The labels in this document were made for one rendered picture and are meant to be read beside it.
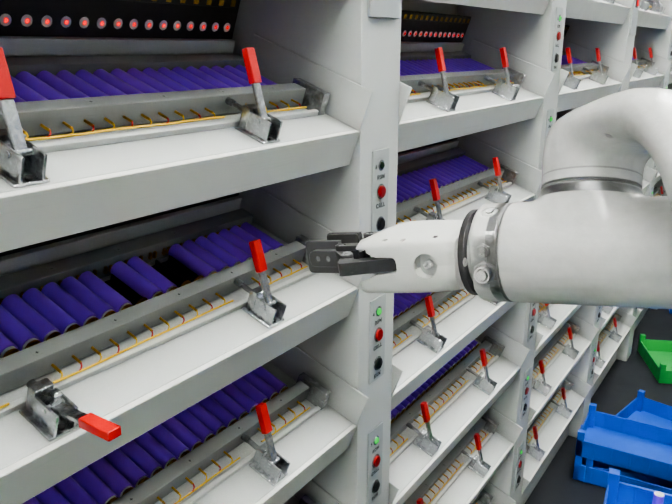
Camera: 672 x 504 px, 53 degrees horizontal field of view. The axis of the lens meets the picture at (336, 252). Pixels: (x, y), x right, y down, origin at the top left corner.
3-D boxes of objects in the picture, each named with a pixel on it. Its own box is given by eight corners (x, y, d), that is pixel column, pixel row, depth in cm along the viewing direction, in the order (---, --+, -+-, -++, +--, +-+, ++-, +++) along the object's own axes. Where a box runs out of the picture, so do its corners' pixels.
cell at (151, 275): (126, 273, 75) (166, 303, 72) (125, 260, 74) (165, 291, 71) (139, 265, 76) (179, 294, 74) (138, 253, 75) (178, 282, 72)
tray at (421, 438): (513, 381, 156) (538, 334, 150) (379, 530, 108) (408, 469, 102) (439, 334, 165) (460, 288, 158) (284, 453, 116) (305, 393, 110)
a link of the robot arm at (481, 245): (498, 317, 55) (464, 315, 56) (535, 285, 62) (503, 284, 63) (489, 214, 53) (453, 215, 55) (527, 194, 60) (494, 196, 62)
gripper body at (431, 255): (471, 312, 55) (356, 305, 62) (515, 277, 63) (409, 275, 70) (462, 222, 54) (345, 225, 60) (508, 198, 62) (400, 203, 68)
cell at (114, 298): (90, 283, 71) (132, 315, 69) (75, 288, 70) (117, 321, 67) (93, 268, 70) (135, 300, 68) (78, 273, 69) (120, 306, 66)
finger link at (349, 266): (352, 282, 57) (330, 271, 63) (433, 263, 60) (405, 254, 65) (350, 269, 57) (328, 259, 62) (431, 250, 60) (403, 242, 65)
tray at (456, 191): (527, 212, 145) (555, 154, 139) (384, 295, 97) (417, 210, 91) (446, 171, 153) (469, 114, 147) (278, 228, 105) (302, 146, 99)
